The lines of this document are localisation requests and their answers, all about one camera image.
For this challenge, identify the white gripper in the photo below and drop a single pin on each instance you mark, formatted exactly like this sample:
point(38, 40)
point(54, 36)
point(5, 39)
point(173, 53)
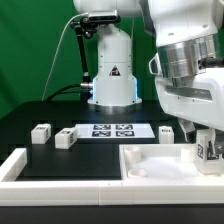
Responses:
point(202, 102)

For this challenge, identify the white square tabletop part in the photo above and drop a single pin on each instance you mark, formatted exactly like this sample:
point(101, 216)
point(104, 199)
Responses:
point(167, 162)

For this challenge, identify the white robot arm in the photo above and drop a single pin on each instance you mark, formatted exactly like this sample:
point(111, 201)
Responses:
point(189, 73)

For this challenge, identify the white U-shaped fence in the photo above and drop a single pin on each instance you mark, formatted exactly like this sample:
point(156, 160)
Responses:
point(129, 191)

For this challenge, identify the white sheet with tags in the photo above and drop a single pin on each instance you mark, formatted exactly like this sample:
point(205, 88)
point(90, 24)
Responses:
point(113, 131)

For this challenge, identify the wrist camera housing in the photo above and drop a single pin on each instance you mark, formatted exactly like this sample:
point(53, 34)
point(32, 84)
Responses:
point(155, 65)

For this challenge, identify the grey camera on mount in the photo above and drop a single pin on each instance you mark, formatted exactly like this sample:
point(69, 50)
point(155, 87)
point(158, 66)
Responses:
point(103, 16)

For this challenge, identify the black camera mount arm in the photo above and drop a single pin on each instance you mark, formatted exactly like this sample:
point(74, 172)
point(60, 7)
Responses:
point(82, 31)

